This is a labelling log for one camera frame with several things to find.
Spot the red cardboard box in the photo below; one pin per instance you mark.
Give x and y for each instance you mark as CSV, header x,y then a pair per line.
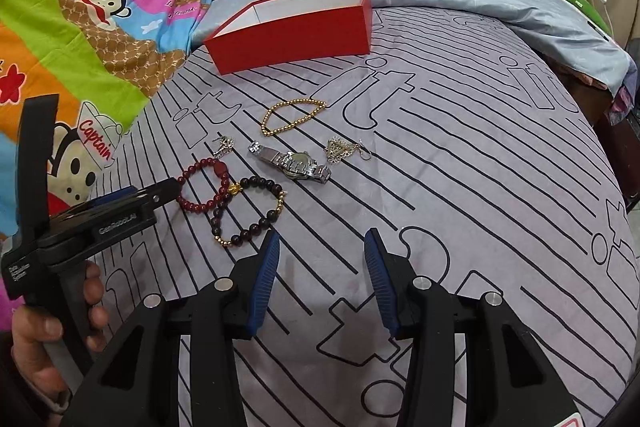
x,y
300,29

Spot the gold filigree earring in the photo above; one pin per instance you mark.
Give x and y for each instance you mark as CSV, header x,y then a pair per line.
x,y
339,151

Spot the small silver earring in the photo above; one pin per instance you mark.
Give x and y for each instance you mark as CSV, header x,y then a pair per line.
x,y
224,147

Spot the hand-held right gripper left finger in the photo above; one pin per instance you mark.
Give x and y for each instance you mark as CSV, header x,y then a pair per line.
x,y
264,279

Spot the grey striped bed sheet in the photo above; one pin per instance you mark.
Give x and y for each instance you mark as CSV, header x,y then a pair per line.
x,y
450,217

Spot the gold hook earring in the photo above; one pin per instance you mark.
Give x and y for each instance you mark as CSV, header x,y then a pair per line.
x,y
366,152

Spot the colourful cartoon monkey blanket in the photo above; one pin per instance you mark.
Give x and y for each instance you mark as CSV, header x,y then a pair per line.
x,y
100,32

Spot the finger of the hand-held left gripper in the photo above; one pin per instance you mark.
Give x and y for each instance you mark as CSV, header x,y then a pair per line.
x,y
157,194
115,198

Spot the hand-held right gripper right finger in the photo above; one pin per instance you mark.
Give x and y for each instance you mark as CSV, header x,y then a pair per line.
x,y
381,282

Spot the silver metal wristwatch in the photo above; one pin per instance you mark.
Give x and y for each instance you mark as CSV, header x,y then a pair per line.
x,y
295,164

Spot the person's left hand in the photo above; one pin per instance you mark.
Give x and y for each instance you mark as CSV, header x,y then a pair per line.
x,y
35,357

